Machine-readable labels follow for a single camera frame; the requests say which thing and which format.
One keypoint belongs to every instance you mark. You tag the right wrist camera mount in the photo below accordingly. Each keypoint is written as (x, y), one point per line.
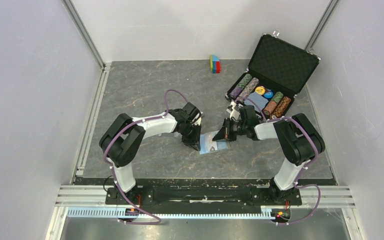
(233, 110)

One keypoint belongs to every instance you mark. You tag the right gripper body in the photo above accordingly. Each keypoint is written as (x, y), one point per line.
(235, 128)

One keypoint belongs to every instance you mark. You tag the colourful toy block stack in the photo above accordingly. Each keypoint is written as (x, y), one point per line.
(215, 65)

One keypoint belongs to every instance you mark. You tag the black poker chip case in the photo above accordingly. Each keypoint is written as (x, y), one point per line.
(280, 67)

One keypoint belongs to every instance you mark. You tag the yellow dealer chip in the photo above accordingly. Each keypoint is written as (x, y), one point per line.
(261, 90)

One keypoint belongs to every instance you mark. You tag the blue dealer chip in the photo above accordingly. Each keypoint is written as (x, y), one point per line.
(268, 95)

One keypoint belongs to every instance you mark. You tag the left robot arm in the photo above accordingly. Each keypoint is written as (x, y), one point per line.
(122, 140)

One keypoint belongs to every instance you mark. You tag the white slotted cable duct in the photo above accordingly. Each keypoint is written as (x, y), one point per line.
(123, 213)

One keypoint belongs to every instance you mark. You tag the clear plastic card sleeve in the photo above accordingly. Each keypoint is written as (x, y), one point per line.
(177, 135)

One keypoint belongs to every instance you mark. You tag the blue playing card deck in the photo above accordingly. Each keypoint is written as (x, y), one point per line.
(256, 100)

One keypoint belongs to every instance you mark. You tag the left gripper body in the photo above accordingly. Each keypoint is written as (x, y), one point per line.
(191, 133)

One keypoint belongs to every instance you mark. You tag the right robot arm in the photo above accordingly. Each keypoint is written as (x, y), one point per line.
(300, 142)

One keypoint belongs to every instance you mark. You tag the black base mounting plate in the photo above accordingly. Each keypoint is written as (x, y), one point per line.
(204, 196)

